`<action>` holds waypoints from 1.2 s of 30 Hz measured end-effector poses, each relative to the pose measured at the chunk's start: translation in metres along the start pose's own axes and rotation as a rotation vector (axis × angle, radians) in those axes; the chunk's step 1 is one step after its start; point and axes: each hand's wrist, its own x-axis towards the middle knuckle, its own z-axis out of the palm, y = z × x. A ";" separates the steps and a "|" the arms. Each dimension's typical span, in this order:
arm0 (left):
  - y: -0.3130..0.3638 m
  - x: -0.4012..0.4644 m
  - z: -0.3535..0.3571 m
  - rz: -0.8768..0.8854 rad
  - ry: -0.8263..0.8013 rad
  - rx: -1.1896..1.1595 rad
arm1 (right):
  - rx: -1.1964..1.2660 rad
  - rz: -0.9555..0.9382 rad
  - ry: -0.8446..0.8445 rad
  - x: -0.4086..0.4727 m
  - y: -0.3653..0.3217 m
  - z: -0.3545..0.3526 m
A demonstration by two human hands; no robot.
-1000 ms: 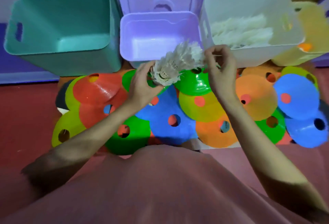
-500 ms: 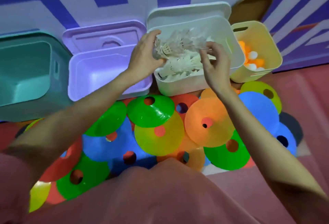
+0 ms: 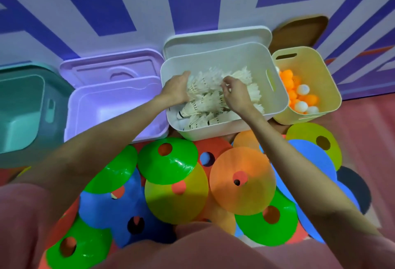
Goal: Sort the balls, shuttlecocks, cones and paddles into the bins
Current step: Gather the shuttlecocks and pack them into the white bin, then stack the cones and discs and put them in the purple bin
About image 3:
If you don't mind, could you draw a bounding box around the person's right hand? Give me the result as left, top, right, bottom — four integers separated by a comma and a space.
221, 76, 258, 116

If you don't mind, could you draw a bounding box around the person's left hand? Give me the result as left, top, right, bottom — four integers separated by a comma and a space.
160, 71, 192, 106

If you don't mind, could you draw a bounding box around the white feather shuttlecock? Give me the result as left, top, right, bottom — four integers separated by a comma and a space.
228, 66, 253, 86
186, 68, 224, 100

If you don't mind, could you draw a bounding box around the person's left forearm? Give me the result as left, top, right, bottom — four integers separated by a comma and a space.
15, 92, 173, 217

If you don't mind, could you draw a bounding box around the person's right forearm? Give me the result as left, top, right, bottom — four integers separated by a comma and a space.
242, 105, 383, 248

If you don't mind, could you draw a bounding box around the pile of white shuttlecocks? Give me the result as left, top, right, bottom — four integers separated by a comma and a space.
177, 66, 265, 131

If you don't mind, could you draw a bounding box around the white plastic storage bin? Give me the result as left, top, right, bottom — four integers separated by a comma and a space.
160, 42, 289, 141

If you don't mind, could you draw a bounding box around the white plastic bin lid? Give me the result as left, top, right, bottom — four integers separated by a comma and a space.
163, 26, 273, 60

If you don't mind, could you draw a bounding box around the pile of table tennis balls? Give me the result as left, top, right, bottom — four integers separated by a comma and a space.
275, 66, 321, 115

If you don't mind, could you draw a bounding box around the purple plastic storage bin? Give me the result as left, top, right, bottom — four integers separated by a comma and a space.
64, 76, 170, 143

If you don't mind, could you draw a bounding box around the pile of colourful disc cones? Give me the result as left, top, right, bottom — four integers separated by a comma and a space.
38, 122, 373, 269

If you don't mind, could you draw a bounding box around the purple plastic bin lid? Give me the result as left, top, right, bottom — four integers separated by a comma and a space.
59, 49, 165, 89

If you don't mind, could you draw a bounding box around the brown wooden bin lid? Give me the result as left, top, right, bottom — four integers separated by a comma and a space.
269, 15, 329, 55

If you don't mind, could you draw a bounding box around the yellow plastic storage bin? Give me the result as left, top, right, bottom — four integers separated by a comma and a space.
272, 46, 342, 125

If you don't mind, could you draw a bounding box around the teal plastic storage bin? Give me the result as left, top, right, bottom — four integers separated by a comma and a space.
0, 63, 75, 168

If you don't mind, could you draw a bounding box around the pink garment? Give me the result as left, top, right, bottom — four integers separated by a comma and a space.
0, 182, 395, 269

